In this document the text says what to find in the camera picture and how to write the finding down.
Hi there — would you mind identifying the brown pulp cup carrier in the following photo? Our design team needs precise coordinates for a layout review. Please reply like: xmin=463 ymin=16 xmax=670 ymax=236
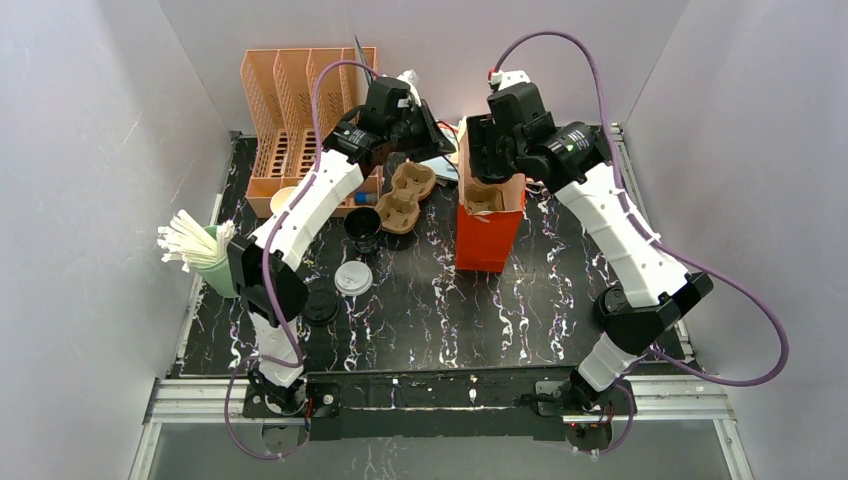
xmin=463 ymin=184 xmax=505 ymax=215
xmin=375 ymin=161 xmax=436 ymax=235

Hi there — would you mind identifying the orange paper bag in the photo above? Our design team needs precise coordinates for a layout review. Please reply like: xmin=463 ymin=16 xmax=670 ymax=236
xmin=453 ymin=117 xmax=526 ymax=273

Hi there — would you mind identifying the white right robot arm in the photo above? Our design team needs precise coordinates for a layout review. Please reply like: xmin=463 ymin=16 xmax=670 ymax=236
xmin=467 ymin=70 xmax=713 ymax=402

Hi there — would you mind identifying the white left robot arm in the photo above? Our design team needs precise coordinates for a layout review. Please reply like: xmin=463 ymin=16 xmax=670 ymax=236
xmin=227 ymin=70 xmax=455 ymax=392

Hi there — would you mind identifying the grey folder in organizer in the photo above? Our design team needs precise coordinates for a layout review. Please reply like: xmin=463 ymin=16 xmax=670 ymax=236
xmin=354 ymin=36 xmax=378 ymax=105

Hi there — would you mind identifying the light blue paper bag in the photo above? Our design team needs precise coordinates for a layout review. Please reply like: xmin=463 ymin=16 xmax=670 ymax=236
xmin=423 ymin=120 xmax=460 ymax=182

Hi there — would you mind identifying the blue capped small bottle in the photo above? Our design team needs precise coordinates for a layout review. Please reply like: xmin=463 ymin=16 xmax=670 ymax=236
xmin=354 ymin=192 xmax=379 ymax=205

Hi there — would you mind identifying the orange plastic file organizer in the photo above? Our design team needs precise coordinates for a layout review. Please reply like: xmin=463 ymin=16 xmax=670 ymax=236
xmin=241 ymin=47 xmax=357 ymax=219

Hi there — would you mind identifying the black paper cup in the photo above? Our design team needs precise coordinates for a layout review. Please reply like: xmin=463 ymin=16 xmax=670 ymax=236
xmin=343 ymin=207 xmax=382 ymax=254

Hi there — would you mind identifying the white cup lid underneath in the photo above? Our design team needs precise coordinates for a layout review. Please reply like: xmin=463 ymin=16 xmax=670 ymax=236
xmin=334 ymin=260 xmax=373 ymax=297

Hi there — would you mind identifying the black cup lid right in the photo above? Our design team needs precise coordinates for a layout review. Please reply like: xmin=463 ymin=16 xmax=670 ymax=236
xmin=592 ymin=285 xmax=630 ymax=328

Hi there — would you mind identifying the black cup lid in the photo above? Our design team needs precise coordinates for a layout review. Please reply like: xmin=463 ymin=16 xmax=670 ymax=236
xmin=301 ymin=289 xmax=341 ymax=327
xmin=592 ymin=285 xmax=630 ymax=328

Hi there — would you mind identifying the black cup lid left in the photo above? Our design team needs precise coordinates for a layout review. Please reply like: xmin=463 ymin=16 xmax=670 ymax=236
xmin=301 ymin=289 xmax=341 ymax=327

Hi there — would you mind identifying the green straw holder cup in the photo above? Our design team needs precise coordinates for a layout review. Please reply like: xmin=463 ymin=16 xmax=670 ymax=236
xmin=194 ymin=225 xmax=238 ymax=298

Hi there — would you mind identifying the white wrapped straws bundle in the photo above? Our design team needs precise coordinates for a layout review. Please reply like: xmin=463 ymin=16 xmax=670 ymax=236
xmin=156 ymin=210 xmax=236 ymax=272

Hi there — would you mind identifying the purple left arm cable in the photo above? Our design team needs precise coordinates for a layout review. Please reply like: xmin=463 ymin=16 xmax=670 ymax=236
xmin=223 ymin=60 xmax=382 ymax=462

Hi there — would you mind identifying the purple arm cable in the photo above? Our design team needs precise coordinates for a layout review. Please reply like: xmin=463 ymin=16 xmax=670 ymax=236
xmin=223 ymin=60 xmax=382 ymax=462
xmin=490 ymin=31 xmax=791 ymax=458

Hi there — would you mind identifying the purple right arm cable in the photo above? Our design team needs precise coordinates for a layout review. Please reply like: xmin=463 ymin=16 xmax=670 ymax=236
xmin=490 ymin=31 xmax=791 ymax=458

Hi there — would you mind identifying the aluminium rail frame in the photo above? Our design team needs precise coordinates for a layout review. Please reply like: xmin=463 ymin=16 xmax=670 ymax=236
xmin=130 ymin=369 xmax=752 ymax=479

